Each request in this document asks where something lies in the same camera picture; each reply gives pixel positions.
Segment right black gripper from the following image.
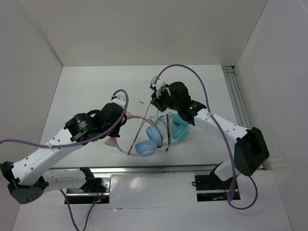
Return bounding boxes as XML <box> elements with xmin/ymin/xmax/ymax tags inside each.
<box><xmin>151</xmin><ymin>87</ymin><xmax>180</xmax><ymax>112</ymax></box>

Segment black headphone audio cable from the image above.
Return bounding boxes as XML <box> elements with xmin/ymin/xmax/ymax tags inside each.
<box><xmin>127</xmin><ymin>101</ymin><xmax>179</xmax><ymax>156</ymax></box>

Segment pink blue cat-ear headphones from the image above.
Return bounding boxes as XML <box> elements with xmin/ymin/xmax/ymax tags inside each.
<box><xmin>104</xmin><ymin>112</ymin><xmax>164</xmax><ymax>157</ymax></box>

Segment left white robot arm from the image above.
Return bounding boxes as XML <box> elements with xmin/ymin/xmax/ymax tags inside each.
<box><xmin>0</xmin><ymin>103</ymin><xmax>126</xmax><ymax>205</ymax></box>

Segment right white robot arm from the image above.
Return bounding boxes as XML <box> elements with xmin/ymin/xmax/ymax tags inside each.
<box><xmin>150</xmin><ymin>80</ymin><xmax>270</xmax><ymax>189</ymax></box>

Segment white teal cat-ear headphones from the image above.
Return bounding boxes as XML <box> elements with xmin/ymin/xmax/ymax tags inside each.
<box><xmin>150</xmin><ymin>113</ymin><xmax>189</xmax><ymax>146</ymax></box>

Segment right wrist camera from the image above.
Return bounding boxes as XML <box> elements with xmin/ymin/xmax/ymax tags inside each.
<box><xmin>150</xmin><ymin>76</ymin><xmax>166</xmax><ymax>98</ymax></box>

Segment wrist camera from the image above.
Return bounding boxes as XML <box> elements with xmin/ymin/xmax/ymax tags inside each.
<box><xmin>110</xmin><ymin>95</ymin><xmax>126</xmax><ymax>108</ymax></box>
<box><xmin>150</xmin><ymin>76</ymin><xmax>166</xmax><ymax>98</ymax></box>

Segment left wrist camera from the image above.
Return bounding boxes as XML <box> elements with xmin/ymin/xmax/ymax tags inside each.
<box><xmin>110</xmin><ymin>95</ymin><xmax>126</xmax><ymax>108</ymax></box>

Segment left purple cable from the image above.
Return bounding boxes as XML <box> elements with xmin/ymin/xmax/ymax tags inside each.
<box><xmin>0</xmin><ymin>89</ymin><xmax>129</xmax><ymax>231</ymax></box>

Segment purple cable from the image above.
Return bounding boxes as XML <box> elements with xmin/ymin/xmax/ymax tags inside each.
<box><xmin>156</xmin><ymin>64</ymin><xmax>258</xmax><ymax>210</ymax></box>
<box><xmin>0</xmin><ymin>89</ymin><xmax>129</xmax><ymax>231</ymax></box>

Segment aluminium table edge rail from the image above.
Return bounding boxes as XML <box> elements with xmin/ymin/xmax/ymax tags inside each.
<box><xmin>48</xmin><ymin>163</ymin><xmax>263</xmax><ymax>178</ymax></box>

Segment aluminium side rail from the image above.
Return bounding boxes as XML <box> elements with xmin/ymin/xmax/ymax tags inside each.
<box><xmin>222</xmin><ymin>66</ymin><xmax>251</xmax><ymax>128</ymax></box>

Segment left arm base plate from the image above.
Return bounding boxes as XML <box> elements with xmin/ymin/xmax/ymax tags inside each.
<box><xmin>65</xmin><ymin>175</ymin><xmax>111</xmax><ymax>205</ymax></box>

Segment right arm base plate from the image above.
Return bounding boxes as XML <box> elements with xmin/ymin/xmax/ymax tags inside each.
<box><xmin>192</xmin><ymin>175</ymin><xmax>232</xmax><ymax>202</ymax></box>

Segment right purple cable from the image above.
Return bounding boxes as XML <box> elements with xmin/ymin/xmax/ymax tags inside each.
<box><xmin>156</xmin><ymin>64</ymin><xmax>258</xmax><ymax>210</ymax></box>

